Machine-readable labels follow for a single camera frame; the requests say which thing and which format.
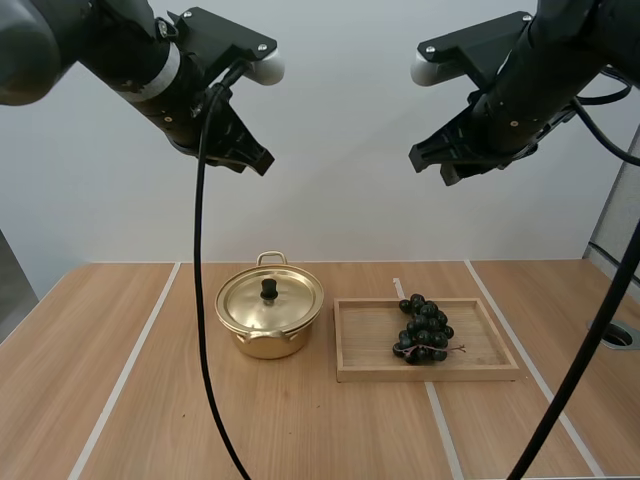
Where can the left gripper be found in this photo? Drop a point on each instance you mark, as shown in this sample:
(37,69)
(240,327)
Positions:
(175,107)

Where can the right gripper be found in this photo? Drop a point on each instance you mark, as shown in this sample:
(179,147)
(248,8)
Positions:
(515,120)

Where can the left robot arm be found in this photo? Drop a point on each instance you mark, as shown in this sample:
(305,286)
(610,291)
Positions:
(75,35)

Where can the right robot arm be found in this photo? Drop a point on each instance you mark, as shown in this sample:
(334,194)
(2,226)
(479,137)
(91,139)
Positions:
(590,35)

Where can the gold lid with black knob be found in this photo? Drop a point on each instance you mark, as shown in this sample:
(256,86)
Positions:
(292,305)

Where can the bunch of dark toy grapes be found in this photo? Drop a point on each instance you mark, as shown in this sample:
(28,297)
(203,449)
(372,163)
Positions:
(425,330)

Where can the shallow wooden tray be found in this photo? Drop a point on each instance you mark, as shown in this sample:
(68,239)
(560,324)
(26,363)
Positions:
(365,345)

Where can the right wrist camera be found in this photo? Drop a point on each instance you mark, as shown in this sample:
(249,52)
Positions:
(475,45)

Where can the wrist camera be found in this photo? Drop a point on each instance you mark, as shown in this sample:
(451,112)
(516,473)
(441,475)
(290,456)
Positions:
(475,45)
(225,35)

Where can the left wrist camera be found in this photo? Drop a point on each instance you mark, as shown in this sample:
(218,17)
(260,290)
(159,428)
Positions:
(225,35)

